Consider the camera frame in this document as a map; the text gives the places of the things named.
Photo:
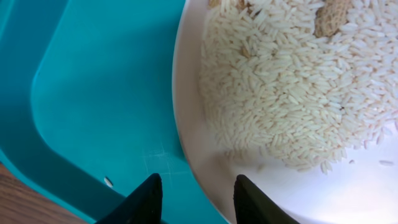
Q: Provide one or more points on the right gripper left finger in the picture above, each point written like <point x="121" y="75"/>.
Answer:
<point x="142" y="206"/>

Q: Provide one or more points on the large white plate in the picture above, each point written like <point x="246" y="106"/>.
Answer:
<point x="362" y="188"/>

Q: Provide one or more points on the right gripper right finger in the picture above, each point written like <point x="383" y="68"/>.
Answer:
<point x="253" y="206"/>

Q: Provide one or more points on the teal serving tray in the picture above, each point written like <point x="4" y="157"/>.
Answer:
<point x="86" y="104"/>

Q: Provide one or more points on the rice leftovers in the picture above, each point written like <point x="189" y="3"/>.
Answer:
<point x="300" y="80"/>

